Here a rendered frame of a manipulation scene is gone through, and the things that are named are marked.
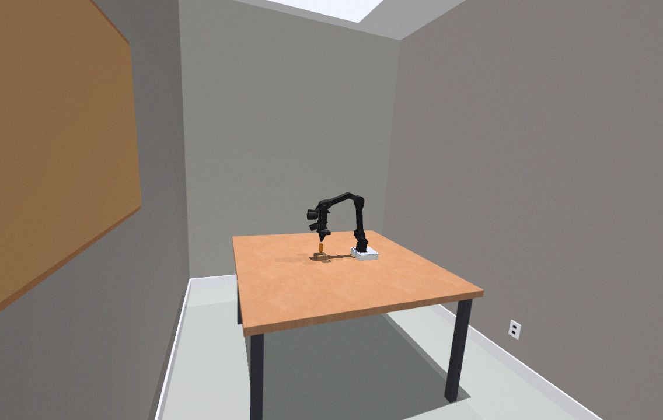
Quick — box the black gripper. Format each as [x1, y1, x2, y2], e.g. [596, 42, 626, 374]
[317, 220, 331, 242]

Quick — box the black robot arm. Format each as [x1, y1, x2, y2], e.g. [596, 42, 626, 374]
[307, 192, 368, 252]

